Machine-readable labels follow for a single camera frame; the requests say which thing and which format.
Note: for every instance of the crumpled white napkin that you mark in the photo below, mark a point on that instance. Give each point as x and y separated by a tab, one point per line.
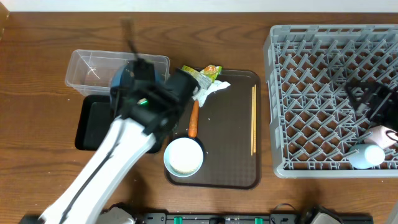
202	94

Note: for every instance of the pink cup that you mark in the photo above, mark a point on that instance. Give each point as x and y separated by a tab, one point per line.
381	136

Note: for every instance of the brown serving tray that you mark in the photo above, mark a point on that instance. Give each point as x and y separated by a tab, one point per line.
224	133

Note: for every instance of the yellow green snack wrapper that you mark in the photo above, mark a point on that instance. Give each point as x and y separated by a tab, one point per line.
205	77

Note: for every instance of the left wooden chopstick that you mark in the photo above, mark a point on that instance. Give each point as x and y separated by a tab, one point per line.
252	120

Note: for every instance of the orange carrot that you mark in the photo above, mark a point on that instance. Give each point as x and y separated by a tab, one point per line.
193	124

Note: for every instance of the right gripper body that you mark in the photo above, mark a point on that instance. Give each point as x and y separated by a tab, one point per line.
385	112

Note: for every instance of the light blue cup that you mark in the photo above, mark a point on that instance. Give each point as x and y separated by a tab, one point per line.
366	156

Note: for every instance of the grey dishwasher rack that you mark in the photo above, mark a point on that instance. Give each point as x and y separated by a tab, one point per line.
313	125

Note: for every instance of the clear plastic bin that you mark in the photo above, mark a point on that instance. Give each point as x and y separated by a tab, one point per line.
90	71

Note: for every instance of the light blue rice bowl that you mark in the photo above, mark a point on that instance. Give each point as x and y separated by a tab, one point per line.
183	157

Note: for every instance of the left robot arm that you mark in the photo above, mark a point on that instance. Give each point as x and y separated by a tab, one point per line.
145	111

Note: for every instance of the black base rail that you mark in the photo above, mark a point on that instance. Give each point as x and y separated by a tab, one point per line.
163	218

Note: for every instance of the black waste tray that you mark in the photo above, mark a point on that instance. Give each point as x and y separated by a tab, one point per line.
95	119

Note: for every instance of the right wooden chopstick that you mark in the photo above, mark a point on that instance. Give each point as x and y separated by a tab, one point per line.
255	119

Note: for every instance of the dark blue plate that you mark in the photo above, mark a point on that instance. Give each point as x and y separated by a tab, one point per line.
135	74

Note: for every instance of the wooden chopstick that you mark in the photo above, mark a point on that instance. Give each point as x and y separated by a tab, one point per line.
255	119
252	120

